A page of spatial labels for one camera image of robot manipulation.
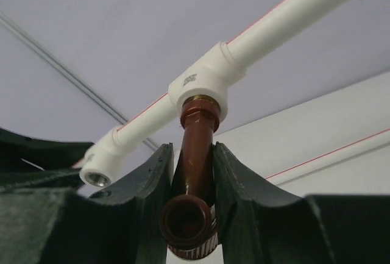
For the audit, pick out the white PVC pipe frame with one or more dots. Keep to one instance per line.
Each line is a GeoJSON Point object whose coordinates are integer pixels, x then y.
{"type": "Point", "coordinates": [212, 75]}

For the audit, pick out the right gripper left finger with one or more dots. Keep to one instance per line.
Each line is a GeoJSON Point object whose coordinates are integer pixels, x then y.
{"type": "Point", "coordinates": [44, 219]}

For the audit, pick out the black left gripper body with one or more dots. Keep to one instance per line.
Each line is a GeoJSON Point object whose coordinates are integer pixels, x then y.
{"type": "Point", "coordinates": [34, 163]}

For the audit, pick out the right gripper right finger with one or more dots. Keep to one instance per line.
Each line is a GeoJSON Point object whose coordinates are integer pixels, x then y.
{"type": "Point", "coordinates": [259, 222]}

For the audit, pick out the brown water faucet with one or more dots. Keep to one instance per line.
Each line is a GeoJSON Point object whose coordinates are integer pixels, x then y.
{"type": "Point", "coordinates": [188, 220]}

